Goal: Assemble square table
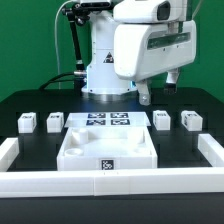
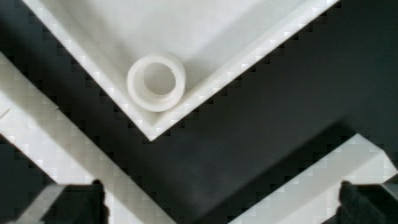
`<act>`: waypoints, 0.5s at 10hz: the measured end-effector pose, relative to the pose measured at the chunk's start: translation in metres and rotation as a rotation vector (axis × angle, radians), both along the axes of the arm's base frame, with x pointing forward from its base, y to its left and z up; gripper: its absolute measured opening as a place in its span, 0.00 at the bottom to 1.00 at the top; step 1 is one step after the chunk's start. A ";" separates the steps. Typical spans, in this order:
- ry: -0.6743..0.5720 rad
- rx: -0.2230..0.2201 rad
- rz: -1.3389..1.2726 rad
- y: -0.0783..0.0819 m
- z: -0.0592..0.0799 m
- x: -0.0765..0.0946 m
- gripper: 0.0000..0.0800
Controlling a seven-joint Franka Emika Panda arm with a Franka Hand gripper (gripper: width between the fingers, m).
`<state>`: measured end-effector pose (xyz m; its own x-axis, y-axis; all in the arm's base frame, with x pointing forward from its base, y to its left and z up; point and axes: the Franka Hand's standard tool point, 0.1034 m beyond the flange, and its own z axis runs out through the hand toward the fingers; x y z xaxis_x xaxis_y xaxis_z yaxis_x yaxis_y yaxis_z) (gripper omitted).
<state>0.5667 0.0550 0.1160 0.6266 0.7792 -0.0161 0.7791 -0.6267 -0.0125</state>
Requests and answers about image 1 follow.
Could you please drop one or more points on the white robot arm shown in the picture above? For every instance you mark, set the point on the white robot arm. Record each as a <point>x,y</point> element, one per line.
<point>102,81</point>

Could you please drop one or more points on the white left fence wall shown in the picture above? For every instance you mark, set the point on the white left fence wall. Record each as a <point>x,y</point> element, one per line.
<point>9,150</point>

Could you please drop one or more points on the white right fence wall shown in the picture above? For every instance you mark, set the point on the white right fence wall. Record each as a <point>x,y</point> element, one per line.
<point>211,150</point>

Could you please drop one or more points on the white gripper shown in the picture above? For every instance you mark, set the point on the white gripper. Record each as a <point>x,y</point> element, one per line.
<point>143,51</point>

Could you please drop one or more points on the white square tabletop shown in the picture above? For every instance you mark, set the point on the white square tabletop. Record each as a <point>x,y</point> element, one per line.
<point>106,148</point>

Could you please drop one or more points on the white marker sheet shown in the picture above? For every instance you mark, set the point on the white marker sheet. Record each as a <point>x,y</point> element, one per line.
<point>107,119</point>

